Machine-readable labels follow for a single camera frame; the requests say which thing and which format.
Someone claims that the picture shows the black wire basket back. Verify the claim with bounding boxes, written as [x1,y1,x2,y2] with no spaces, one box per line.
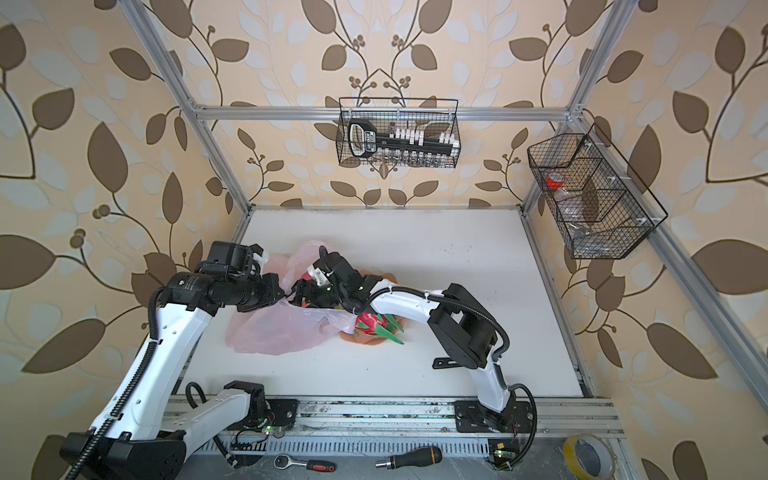
[335,95,462,169]

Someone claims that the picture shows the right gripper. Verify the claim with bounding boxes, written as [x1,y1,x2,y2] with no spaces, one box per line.
[280,279,349,319]

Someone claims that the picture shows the black orange screwdriver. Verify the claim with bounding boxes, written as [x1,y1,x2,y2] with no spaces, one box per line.
[375,446,443,470]

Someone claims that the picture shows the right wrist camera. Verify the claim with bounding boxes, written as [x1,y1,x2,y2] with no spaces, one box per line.
[307,266,332,288]

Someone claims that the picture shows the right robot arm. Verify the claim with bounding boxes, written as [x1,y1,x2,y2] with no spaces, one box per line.
[290,247,536,433]

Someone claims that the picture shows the ratchet wrench red handle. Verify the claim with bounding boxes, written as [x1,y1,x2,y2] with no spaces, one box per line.
[274,454,337,473]

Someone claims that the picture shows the pink plastic bag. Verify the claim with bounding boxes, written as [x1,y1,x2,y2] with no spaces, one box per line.
[225,240,356,356]

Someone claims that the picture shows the black wire basket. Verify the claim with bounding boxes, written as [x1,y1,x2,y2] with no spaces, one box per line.
[335,95,462,169]
[527,124,668,260]

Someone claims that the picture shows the black socket set holder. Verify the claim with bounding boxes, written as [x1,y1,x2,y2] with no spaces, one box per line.
[346,119,461,161]

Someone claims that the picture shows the yellow tape roll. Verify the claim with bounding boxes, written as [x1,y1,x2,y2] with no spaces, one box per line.
[563,433,616,480]

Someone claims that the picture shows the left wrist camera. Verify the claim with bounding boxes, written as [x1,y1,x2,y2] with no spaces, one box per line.
[206,241,269,277]

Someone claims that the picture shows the black wire basket right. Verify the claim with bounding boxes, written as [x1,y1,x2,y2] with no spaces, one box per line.
[527,124,668,260]

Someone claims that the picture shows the pink dragon fruit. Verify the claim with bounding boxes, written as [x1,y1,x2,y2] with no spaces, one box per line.
[354,313,404,345]

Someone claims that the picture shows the black adjustable wrench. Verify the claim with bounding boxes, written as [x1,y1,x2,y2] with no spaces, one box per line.
[432,357,458,370]

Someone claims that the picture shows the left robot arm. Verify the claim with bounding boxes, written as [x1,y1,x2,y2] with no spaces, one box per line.
[60,262,284,479]

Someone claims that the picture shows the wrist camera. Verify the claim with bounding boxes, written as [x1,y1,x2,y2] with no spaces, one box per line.
[307,266,332,288]
[206,241,269,277]

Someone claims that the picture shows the pink wavy plate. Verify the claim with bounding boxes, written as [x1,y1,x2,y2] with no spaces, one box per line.
[338,272,409,347]

